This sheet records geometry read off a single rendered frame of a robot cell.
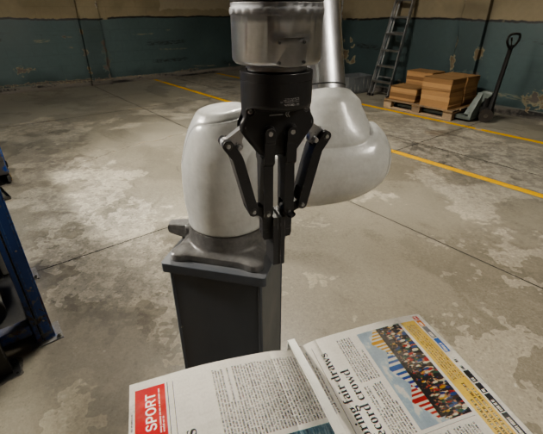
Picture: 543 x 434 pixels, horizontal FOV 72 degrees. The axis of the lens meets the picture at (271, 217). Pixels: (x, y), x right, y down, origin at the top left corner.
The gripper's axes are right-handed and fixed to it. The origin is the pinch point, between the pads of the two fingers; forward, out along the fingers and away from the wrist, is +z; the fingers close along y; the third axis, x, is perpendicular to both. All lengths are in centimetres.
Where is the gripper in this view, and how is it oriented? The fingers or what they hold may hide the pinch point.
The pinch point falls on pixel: (275, 235)
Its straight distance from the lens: 48.4
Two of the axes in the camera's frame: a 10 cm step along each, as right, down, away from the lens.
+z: 0.0, 8.8, 4.8
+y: 9.4, -1.6, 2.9
